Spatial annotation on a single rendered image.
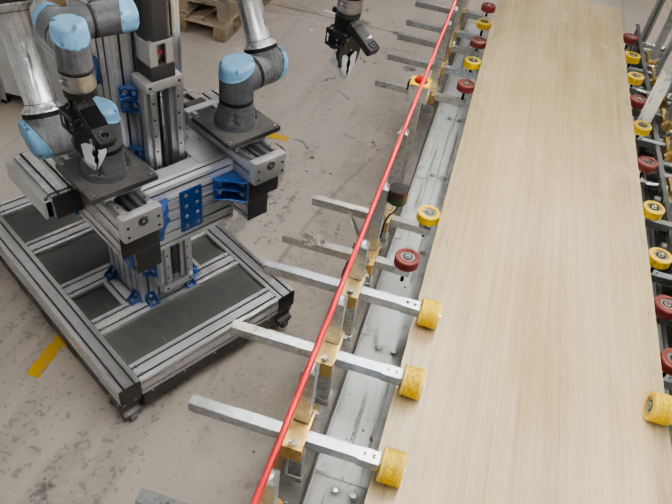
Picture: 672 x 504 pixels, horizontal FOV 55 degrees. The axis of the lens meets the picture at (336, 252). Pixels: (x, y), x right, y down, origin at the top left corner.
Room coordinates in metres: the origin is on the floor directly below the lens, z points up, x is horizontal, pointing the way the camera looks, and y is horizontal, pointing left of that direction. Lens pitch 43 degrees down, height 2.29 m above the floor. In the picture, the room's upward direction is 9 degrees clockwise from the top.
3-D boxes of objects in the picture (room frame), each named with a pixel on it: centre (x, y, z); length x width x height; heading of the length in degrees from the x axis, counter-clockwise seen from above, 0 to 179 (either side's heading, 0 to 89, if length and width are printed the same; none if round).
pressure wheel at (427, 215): (1.77, -0.30, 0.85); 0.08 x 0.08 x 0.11
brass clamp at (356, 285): (1.32, -0.07, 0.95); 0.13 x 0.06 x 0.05; 170
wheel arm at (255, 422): (0.82, 0.04, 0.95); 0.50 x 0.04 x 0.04; 80
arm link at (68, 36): (1.24, 0.62, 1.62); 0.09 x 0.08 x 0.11; 42
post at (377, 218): (1.59, -0.11, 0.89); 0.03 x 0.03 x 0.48; 80
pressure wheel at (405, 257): (1.53, -0.23, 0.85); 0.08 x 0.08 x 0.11
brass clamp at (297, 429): (0.83, 0.02, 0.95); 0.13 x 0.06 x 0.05; 170
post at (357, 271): (1.35, -0.07, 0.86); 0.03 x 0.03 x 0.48; 80
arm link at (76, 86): (1.24, 0.62, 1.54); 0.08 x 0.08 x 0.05
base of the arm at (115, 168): (1.57, 0.74, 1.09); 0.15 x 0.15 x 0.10
